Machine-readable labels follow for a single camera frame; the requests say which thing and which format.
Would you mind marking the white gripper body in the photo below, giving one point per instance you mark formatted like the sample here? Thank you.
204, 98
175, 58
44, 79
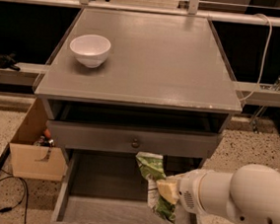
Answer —
188, 189

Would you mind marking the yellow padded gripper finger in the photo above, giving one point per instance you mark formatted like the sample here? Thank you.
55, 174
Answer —
168, 189

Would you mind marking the green jalapeno chip bag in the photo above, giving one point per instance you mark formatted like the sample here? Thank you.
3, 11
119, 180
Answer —
152, 169

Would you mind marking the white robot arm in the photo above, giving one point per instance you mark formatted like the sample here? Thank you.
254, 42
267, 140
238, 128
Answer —
250, 195

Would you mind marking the round metal drawer knob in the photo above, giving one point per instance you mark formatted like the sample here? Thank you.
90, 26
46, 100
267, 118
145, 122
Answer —
135, 143

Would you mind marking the open grey middle drawer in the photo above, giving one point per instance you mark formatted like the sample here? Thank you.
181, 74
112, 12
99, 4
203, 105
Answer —
107, 188

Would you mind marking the grey wooden drawer cabinet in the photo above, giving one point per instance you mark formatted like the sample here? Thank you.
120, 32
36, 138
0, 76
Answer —
162, 72

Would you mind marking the closed grey top drawer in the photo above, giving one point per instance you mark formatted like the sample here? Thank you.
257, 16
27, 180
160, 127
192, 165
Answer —
74, 135

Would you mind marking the items inside cardboard box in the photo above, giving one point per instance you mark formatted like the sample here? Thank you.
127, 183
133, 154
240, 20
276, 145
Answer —
45, 139

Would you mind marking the cardboard box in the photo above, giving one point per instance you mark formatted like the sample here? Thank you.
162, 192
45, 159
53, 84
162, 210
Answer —
31, 158

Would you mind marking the white bowl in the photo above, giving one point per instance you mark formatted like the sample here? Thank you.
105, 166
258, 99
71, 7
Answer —
90, 50

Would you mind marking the black object on ledge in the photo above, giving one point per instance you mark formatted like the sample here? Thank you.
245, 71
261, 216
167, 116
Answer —
9, 61

